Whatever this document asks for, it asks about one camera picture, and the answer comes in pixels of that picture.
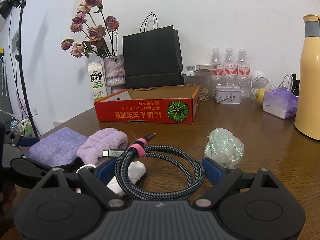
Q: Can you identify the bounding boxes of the fluffy lilac towel roll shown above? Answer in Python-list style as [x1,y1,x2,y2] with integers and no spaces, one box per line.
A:
[76,128,129,166]

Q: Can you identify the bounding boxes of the iridescent plastic wrap bundle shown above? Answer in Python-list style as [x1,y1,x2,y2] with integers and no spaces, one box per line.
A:
[204,128,244,168]

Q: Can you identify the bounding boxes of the white bottle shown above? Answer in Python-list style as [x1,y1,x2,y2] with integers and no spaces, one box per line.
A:
[106,160,147,197]

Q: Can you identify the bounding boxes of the purple woven cloth pouch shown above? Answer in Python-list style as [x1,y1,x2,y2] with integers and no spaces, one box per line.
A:
[24,127,87,167]

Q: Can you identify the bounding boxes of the braided black usb cable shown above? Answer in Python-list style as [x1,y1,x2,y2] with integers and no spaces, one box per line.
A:
[101,132,206,201]

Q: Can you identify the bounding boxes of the red orange cardboard box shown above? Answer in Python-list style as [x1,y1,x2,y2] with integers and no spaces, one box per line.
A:
[94,85,200,124]

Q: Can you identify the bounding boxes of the floral tin box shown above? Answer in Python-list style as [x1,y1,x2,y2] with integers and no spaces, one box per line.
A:
[214,85,241,105]

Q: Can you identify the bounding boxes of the white green milk carton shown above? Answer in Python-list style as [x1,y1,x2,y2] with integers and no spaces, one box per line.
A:
[88,61,108,101]

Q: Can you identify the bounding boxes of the green yellow apple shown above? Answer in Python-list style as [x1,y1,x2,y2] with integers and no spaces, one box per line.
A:
[254,88,269,105]

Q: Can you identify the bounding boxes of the clear food container with lid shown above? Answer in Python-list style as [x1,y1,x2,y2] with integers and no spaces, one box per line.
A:
[181,72,210,101]

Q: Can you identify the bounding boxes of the left water bottle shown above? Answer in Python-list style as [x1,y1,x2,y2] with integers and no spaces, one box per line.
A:
[210,48,224,95]

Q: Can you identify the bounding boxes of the water bottle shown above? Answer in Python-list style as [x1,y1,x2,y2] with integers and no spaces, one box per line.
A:
[237,48,251,99]
[210,48,224,95]
[223,48,238,86]

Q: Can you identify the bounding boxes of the purple tissue pack bag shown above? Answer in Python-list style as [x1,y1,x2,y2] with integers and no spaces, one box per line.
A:
[263,75,298,119]

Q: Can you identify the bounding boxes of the white small desk fan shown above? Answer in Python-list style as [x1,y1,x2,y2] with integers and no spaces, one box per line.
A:
[251,70,268,95]

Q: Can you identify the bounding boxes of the middle water bottle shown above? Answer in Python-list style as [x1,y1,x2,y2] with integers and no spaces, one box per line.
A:
[223,48,238,86]

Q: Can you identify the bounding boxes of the purple textured vase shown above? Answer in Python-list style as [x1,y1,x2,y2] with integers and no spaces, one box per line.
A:
[104,55,126,94]

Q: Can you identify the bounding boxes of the yellow thermos jug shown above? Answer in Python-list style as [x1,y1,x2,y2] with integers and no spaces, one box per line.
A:
[294,15,319,141]

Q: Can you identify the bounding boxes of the right water bottle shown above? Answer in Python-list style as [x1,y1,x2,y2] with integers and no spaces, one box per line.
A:
[237,48,251,99]

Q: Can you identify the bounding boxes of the black paper shopping bag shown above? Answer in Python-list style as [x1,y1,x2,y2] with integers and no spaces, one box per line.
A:
[123,12,184,89]

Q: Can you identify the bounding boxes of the dried rose bouquet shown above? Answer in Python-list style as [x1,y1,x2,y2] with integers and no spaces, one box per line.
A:
[60,0,119,59]

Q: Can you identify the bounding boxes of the black light stand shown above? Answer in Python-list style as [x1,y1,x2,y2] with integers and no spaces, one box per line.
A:
[1,0,39,138]

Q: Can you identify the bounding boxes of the wire rack with bottles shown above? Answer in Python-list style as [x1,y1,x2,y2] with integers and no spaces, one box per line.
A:
[10,118,33,137]

